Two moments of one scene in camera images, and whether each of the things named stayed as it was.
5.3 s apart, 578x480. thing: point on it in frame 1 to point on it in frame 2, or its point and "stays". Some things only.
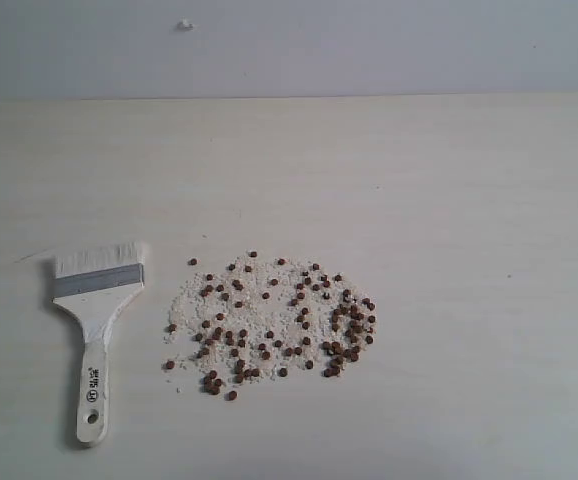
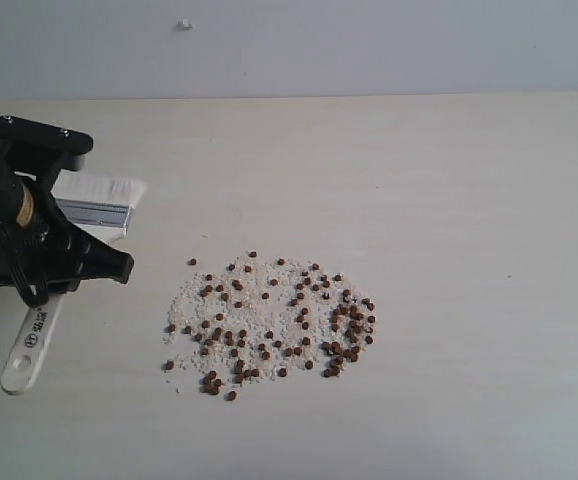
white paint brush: (94, 287) to (102, 206)
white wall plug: (184, 26) stays
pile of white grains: (255, 317) stays
